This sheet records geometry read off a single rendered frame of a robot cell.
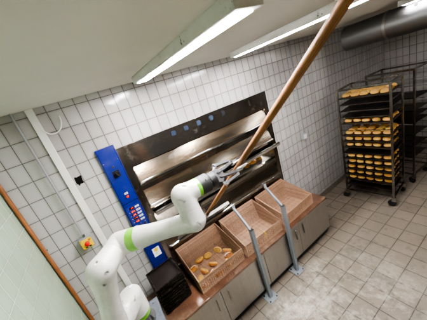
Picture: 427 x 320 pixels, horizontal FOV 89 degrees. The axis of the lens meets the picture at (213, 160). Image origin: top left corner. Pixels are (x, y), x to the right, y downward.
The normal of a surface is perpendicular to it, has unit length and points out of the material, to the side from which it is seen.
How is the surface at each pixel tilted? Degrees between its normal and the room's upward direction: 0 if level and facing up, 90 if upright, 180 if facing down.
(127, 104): 90
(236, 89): 90
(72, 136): 90
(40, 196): 90
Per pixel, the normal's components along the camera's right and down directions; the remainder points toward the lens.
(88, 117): 0.53, 0.12
